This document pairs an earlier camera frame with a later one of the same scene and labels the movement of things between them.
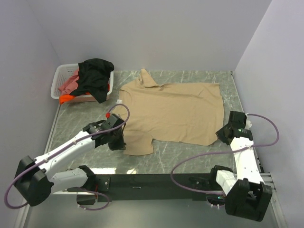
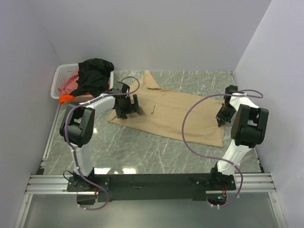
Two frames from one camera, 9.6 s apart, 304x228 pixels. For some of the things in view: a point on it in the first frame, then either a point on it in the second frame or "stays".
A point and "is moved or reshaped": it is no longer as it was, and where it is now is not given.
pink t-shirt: [69, 84] stays
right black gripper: [220, 135] -> [222, 119]
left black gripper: [120, 145] -> [132, 108]
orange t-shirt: [63, 98] stays
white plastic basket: [63, 72] stays
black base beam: [152, 187] stays
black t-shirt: [93, 78] stays
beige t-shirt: [189, 113] is moved or reshaped
